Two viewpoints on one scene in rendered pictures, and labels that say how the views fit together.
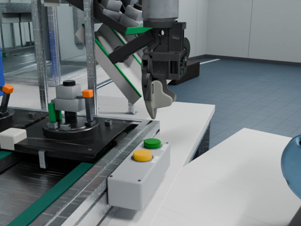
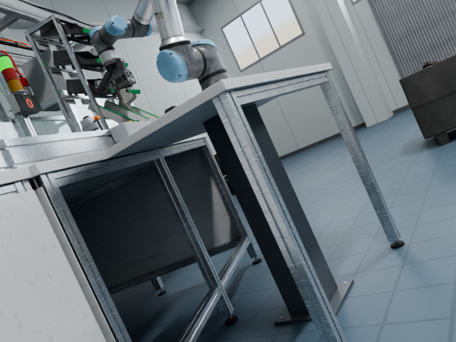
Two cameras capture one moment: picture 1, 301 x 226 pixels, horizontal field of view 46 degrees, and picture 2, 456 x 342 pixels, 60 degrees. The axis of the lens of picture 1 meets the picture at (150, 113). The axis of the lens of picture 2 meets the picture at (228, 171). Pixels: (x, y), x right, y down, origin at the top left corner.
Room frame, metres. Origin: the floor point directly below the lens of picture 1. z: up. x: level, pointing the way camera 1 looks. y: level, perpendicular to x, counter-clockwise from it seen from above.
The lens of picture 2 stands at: (-0.98, -0.22, 0.68)
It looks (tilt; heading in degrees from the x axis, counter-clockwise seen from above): 2 degrees down; 358
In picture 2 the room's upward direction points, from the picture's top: 25 degrees counter-clockwise
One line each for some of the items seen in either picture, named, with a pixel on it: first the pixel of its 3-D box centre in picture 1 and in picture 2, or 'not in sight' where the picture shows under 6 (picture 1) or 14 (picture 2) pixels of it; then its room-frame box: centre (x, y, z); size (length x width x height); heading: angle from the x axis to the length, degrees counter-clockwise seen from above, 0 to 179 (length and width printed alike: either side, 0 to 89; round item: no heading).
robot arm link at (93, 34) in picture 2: not in sight; (102, 41); (0.74, -0.02, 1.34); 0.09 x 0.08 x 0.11; 44
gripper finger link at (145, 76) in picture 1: (148, 79); (117, 90); (0.73, 0.00, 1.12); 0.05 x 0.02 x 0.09; 162
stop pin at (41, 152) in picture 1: (43, 158); not in sight; (0.71, 0.23, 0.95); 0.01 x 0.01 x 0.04; 72
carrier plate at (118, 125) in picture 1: (71, 133); not in sight; (0.83, 0.20, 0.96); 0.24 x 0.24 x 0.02; 72
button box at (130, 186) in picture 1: (142, 170); (131, 131); (0.68, 0.02, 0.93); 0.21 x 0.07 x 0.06; 162
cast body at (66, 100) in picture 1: (66, 94); (87, 125); (0.83, 0.20, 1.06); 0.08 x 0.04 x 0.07; 72
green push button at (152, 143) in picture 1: (152, 145); not in sight; (0.75, 0.00, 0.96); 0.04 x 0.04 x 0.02
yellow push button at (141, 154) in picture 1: (142, 157); not in sight; (0.68, 0.02, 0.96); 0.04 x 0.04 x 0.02
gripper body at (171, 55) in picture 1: (163, 50); (119, 75); (0.75, -0.03, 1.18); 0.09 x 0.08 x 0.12; 72
